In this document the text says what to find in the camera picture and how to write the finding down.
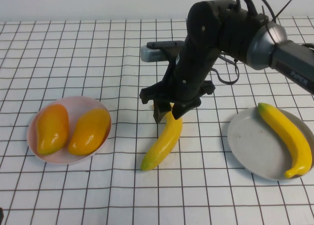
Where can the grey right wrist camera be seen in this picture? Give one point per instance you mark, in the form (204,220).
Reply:
(154,54)

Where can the orange blushed mango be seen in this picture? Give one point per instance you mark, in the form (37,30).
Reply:
(51,129)

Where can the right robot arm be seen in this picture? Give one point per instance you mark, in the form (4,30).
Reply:
(289,55)

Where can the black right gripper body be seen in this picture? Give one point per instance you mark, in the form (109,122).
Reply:
(189,82)

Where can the pink round plate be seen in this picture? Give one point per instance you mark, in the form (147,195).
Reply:
(71,104)

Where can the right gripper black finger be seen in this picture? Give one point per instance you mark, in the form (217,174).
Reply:
(162,112)
(182,110)

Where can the white checked tablecloth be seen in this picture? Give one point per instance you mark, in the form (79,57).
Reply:
(73,50)

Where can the grey round plate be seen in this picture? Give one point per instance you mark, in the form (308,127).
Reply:
(255,146)

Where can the yellow mango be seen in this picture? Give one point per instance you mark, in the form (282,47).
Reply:
(89,131)

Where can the black zip tie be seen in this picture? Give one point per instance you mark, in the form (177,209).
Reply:
(284,8)

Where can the small dark object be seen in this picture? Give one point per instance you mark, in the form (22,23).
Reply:
(1,213)

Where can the yellow banana green tip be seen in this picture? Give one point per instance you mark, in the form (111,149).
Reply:
(292,136)
(166,139)

